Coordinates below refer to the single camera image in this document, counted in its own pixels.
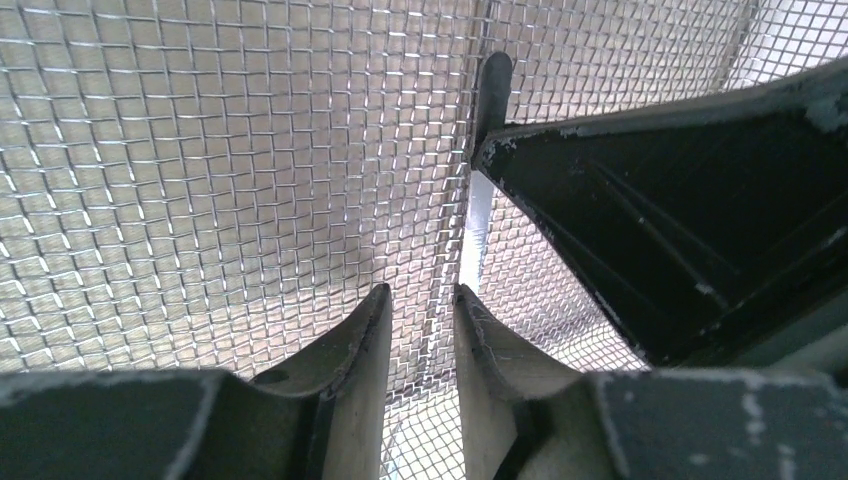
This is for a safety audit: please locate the metal surgical instrument tray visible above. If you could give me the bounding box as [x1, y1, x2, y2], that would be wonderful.
[1, 1, 847, 479]

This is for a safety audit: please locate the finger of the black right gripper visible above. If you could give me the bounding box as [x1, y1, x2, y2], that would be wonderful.
[474, 59, 847, 367]

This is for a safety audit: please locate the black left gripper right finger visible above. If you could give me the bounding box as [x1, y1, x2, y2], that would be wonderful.
[453, 285, 847, 479]

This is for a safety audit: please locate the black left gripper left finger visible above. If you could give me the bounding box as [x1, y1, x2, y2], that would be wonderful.
[1, 284, 392, 479]

